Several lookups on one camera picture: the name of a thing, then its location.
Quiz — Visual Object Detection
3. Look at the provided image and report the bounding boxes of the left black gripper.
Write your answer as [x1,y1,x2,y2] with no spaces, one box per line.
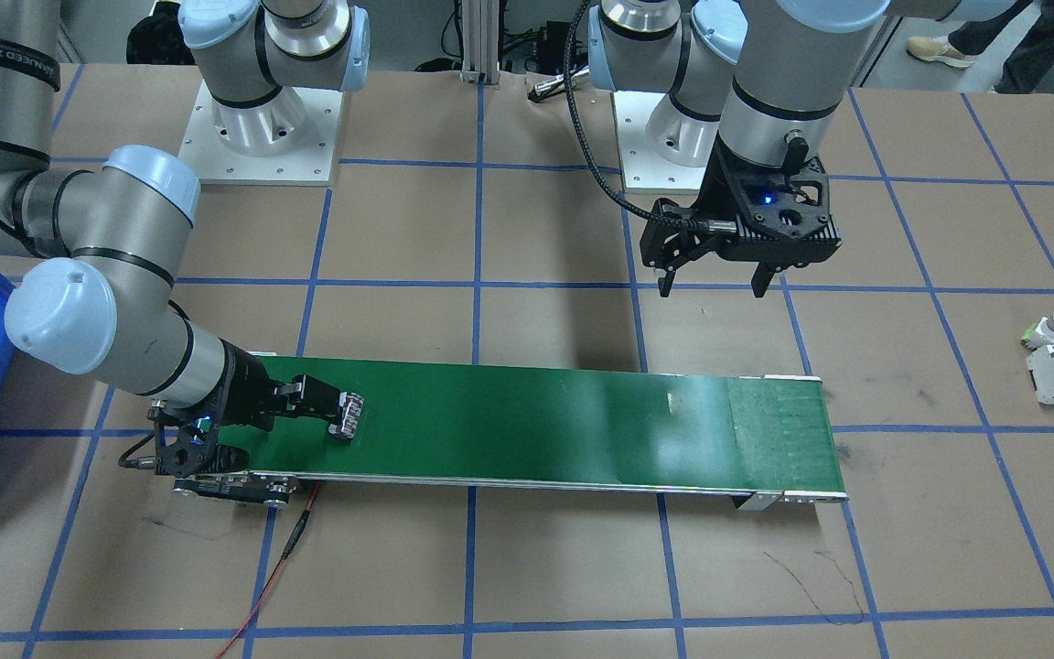
[640,134,844,297]

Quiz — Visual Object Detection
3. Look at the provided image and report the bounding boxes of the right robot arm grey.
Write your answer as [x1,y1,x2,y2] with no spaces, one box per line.
[0,1,363,479]

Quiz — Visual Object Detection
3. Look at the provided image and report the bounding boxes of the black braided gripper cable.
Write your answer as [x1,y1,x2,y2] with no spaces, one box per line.
[564,0,737,235]

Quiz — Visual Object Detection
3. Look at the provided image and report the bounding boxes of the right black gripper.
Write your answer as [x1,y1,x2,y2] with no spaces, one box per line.
[121,341,344,477]

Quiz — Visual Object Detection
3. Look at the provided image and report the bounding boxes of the person's shoe and leg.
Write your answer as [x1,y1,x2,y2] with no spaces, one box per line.
[907,0,1054,94]

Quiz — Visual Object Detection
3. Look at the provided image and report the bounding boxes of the green push button switch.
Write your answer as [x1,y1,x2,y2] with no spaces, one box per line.
[1020,314,1054,351]

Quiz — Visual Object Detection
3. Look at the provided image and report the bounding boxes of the dark brown capacitor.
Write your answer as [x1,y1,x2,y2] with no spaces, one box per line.
[328,391,364,442]

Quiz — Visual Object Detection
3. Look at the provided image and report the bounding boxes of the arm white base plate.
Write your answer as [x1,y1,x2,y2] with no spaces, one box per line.
[178,83,344,188]
[612,92,718,195]

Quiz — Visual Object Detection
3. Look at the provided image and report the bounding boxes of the red conveyor power cable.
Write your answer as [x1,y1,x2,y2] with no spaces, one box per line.
[212,482,323,659]

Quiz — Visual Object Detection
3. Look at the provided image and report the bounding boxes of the green conveyor belt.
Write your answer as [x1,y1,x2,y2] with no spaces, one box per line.
[175,356,846,510]

